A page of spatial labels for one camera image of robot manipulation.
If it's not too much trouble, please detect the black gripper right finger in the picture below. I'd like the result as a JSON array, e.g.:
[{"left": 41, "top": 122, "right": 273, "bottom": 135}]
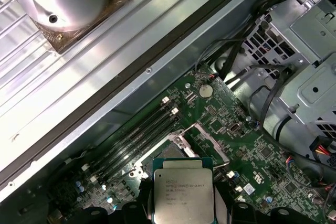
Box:
[{"left": 214, "top": 181, "right": 301, "bottom": 224}]

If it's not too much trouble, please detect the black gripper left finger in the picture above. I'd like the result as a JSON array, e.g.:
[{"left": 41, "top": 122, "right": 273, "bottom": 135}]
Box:
[{"left": 81, "top": 178, "right": 156, "bottom": 224}]

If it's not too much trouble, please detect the silver CPU green board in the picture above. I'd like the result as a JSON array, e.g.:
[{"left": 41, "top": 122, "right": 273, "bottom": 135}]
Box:
[{"left": 152, "top": 157, "right": 215, "bottom": 224}]

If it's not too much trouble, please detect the metal socket cover frame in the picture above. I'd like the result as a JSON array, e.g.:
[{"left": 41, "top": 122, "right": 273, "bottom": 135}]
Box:
[{"left": 172, "top": 122, "right": 230, "bottom": 169}]

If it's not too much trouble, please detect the black RAM slot row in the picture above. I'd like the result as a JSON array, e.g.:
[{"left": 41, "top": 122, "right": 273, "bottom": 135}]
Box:
[
  {"left": 214, "top": 167, "right": 244, "bottom": 193},
  {"left": 88, "top": 97, "right": 182, "bottom": 185}
]

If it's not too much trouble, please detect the CPU socket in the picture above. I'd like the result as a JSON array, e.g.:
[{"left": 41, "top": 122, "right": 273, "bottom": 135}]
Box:
[{"left": 132, "top": 129, "right": 220, "bottom": 183}]

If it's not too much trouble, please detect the green motherboard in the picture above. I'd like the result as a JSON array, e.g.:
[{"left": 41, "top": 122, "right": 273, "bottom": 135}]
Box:
[{"left": 47, "top": 62, "right": 336, "bottom": 224}]

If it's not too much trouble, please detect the black power connector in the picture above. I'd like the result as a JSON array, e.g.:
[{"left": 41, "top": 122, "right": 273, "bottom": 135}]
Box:
[{"left": 309, "top": 135, "right": 336, "bottom": 168}]

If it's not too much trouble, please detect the round coin cell battery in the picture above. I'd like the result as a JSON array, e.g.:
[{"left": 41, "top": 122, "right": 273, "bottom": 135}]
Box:
[{"left": 198, "top": 84, "right": 213, "bottom": 99}]

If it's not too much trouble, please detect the silver metal disk bay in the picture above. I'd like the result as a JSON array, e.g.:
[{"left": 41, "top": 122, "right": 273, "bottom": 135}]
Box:
[{"left": 237, "top": 0, "right": 336, "bottom": 162}]

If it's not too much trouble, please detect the black PC case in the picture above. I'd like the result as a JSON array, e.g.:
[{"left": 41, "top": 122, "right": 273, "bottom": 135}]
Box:
[{"left": 0, "top": 0, "right": 336, "bottom": 224}]

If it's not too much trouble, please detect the thick black wire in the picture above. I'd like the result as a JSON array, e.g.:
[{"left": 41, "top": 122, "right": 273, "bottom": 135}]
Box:
[{"left": 246, "top": 62, "right": 296, "bottom": 133}]

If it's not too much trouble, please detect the black wire bundle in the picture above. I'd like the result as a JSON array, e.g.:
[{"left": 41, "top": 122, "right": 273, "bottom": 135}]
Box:
[{"left": 220, "top": 0, "right": 316, "bottom": 78}]

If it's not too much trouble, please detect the brown square base plate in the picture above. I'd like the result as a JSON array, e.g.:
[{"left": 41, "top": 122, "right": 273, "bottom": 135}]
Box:
[{"left": 27, "top": 0, "right": 135, "bottom": 55}]

